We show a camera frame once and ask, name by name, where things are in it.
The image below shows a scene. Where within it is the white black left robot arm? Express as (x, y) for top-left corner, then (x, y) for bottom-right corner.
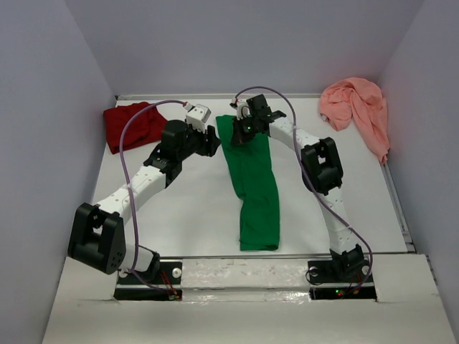
(67, 120), (221, 282)

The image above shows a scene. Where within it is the white front cover board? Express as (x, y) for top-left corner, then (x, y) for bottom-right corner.
(44, 254), (456, 343)

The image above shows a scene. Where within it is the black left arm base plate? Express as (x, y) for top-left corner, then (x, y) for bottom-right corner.
(113, 259), (183, 302)

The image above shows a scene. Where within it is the green t shirt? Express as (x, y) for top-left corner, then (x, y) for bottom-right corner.
(216, 115), (280, 252)

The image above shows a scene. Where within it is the dark red t shirt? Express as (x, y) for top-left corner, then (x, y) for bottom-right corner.
(103, 102), (167, 154)

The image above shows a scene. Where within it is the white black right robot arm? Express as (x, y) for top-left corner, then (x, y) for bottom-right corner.
(230, 95), (369, 285)

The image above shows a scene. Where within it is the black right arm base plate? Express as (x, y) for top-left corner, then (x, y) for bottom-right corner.
(305, 260), (377, 301)

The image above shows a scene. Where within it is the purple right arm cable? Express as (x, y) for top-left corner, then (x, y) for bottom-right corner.
(231, 85), (374, 297)

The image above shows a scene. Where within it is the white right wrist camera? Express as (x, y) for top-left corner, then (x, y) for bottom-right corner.
(229, 97), (250, 120)

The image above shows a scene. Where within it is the salmon pink t shirt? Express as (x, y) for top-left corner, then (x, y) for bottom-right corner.
(319, 77), (390, 164)

